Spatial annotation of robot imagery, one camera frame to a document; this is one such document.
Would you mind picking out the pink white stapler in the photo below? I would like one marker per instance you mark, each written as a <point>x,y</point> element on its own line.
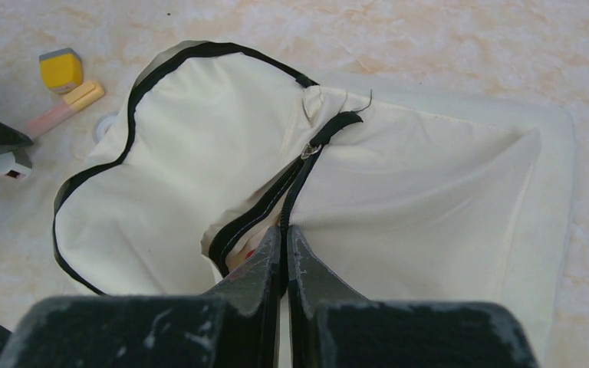
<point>15,164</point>

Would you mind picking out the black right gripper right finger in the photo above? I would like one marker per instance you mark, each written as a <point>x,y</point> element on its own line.
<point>332,325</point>

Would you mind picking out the pink orange marker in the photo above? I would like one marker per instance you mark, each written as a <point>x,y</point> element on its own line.
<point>71,103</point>

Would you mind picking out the cream canvas backpack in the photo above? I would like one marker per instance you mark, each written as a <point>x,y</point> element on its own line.
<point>414,193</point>

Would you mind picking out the yellow eraser block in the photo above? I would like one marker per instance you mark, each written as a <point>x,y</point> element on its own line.
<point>61,70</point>

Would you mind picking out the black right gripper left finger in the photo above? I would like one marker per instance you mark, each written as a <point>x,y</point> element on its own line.
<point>234,324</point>

